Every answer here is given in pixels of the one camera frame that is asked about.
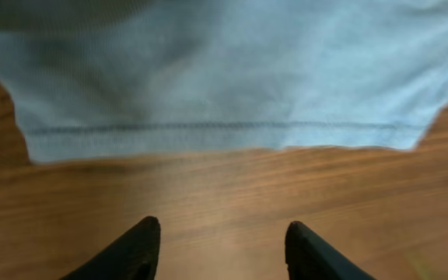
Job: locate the light blue t-shirt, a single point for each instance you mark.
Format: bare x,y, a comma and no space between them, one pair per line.
92,79

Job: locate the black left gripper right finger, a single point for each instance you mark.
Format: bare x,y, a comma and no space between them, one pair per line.
310,257

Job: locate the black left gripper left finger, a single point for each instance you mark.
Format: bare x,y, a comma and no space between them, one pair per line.
132,256

